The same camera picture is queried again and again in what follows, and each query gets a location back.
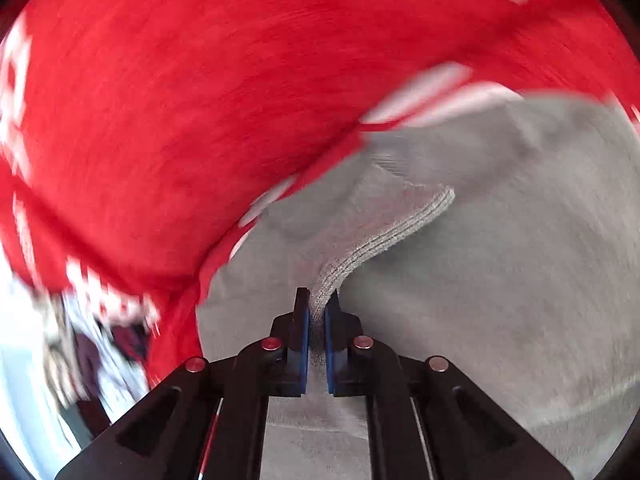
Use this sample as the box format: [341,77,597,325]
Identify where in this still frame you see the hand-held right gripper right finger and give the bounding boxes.
[324,292,576,480]

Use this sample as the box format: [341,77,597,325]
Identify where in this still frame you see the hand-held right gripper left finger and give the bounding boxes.
[55,287,311,480]

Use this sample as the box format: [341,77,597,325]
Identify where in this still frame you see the small grey knitted garment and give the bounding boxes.
[196,91,640,480]

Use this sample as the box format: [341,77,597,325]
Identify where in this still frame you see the dark patterned cloth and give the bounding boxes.
[35,287,163,443]

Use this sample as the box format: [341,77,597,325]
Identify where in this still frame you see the red blanket with white print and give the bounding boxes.
[0,0,640,378]

